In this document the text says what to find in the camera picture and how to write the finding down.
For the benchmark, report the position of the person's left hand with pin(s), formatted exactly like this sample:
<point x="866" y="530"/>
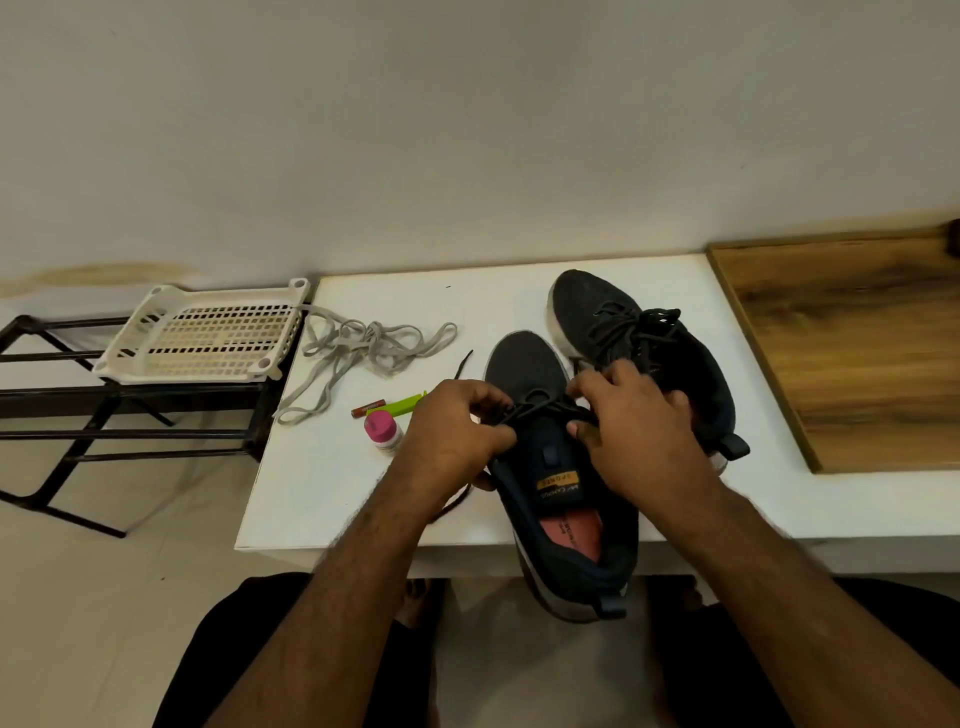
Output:
<point x="443" y="443"/>

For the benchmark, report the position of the person's right hand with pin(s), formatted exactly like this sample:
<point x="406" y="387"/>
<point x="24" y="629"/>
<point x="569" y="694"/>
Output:
<point x="645" y="443"/>

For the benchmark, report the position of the grey shoelaces bundle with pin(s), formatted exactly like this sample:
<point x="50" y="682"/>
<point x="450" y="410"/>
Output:
<point x="353" y="342"/>

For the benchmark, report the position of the dark sneaker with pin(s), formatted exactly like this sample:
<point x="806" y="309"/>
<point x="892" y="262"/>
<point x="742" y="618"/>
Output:
<point x="588" y="296"/>
<point x="578" y="578"/>

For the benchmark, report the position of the person's left forearm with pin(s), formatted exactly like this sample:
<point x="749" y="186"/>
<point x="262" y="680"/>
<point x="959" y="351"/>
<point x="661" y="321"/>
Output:
<point x="330" y="615"/>

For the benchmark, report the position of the person's right forearm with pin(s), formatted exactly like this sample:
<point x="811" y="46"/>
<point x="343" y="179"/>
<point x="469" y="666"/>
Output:
<point x="810" y="615"/>

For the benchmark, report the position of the person's bare foot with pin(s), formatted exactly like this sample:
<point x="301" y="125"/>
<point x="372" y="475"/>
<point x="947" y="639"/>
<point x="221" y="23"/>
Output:
<point x="420" y="605"/>

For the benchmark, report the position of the green marker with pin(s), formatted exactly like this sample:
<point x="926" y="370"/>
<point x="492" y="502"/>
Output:
<point x="402" y="404"/>

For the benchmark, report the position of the pink capped white bottle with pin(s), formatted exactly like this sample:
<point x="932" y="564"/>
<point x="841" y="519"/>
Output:
<point x="381" y="428"/>

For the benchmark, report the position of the small red stick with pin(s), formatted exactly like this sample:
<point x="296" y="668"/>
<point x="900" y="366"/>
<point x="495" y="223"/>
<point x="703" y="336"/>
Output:
<point x="366" y="407"/>

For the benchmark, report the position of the wooden board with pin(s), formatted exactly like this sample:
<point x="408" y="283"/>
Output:
<point x="870" y="345"/>

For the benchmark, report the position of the white perforated plastic tray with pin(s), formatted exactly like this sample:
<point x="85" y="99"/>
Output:
<point x="203" y="333"/>

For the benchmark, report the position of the black metal rack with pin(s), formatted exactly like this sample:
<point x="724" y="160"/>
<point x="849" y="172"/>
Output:
<point x="135" y="398"/>

